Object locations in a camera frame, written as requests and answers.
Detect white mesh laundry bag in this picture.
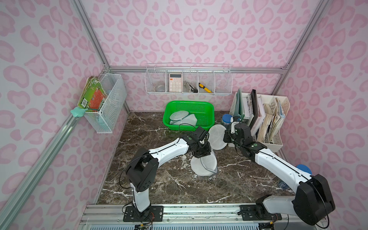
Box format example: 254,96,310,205
190,125,227,177

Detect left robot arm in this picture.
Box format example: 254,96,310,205
124,126,211,215

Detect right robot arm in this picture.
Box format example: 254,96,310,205
223,122,336,225

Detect white mesh bag in basket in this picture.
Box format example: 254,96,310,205
169,111,197,126

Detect pencil tube blue lid standing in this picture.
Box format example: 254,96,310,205
221,114,232,128

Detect green plastic basket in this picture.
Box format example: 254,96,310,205
163,101,215,131

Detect white book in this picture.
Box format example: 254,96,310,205
252,96,265,136

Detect white file organizer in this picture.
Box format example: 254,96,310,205
230,92,290,153

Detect black binder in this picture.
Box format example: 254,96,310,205
248,89,259,129

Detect beige papers in organizer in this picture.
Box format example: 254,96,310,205
257,97,286,144

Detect yellow black utility knife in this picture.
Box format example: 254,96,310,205
198,83,212,94

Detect metal clips in shelf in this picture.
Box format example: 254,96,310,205
183,81,198,94

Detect white calculator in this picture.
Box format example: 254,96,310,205
169,73,183,93

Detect round metal tin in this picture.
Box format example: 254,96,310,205
154,83,166,93

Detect pencil tube blue lid lying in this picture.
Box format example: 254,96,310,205
278,164,312,190

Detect green red booklet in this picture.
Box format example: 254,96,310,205
77,76,108,112

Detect mint green star hook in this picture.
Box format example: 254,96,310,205
71,106,88,117

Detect white wire shelf back wall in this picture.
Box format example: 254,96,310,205
144,63,233,95

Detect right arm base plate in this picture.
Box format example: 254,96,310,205
238,204,282,222

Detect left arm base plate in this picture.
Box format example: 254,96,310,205
123,206,164,222

